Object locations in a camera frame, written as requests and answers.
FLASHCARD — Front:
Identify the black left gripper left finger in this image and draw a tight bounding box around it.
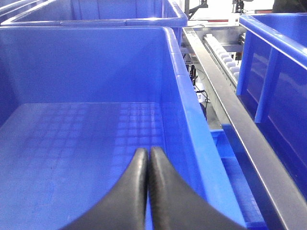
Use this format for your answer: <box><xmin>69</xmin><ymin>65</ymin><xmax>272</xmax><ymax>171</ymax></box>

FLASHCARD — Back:
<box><xmin>63</xmin><ymin>148</ymin><xmax>148</xmax><ymax>230</ymax></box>

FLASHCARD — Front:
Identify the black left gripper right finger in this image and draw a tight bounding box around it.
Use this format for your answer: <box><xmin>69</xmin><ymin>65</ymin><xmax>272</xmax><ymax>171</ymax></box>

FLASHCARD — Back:
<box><xmin>149</xmin><ymin>147</ymin><xmax>243</xmax><ymax>230</ymax></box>

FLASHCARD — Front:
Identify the white conveyor roller row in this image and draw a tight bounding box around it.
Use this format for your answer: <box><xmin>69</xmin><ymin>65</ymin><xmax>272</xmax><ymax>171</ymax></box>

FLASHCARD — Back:
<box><xmin>204</xmin><ymin>34</ymin><xmax>240</xmax><ymax>87</ymax></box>

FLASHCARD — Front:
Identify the large blue bin front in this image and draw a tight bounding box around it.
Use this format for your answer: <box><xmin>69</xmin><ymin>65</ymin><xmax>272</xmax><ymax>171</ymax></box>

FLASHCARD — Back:
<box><xmin>0</xmin><ymin>26</ymin><xmax>246</xmax><ymax>230</ymax></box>

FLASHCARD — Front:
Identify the blue bin right side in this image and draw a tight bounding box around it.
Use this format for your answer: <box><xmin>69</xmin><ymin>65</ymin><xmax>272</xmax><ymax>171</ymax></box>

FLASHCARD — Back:
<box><xmin>236</xmin><ymin>13</ymin><xmax>307</xmax><ymax>195</ymax></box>

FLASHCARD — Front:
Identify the blue bin behind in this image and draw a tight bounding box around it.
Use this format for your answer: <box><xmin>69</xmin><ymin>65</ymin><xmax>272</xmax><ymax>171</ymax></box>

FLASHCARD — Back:
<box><xmin>1</xmin><ymin>0</ymin><xmax>188</xmax><ymax>43</ymax></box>

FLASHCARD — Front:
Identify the blue bin below rail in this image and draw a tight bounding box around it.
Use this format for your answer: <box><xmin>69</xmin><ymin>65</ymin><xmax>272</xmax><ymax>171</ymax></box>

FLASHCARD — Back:
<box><xmin>210</xmin><ymin>125</ymin><xmax>267</xmax><ymax>230</ymax></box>

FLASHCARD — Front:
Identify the grey conveyor side rail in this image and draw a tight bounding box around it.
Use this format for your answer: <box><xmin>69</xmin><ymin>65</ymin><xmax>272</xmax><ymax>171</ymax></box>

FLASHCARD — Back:
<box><xmin>182</xmin><ymin>27</ymin><xmax>307</xmax><ymax>230</ymax></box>

